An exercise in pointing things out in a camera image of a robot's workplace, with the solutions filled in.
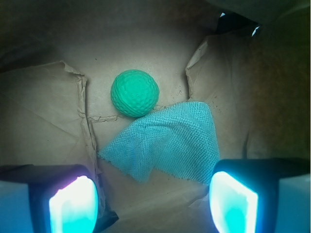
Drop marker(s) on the light blue woven cloth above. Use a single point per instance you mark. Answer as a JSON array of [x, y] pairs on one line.
[[180, 140]]

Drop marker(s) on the green dimpled foam ball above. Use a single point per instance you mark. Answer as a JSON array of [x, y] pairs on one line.
[[134, 93]]

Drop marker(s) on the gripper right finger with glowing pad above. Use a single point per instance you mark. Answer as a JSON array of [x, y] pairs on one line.
[[261, 195]]

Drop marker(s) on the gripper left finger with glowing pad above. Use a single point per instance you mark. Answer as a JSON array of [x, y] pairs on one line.
[[47, 199]]

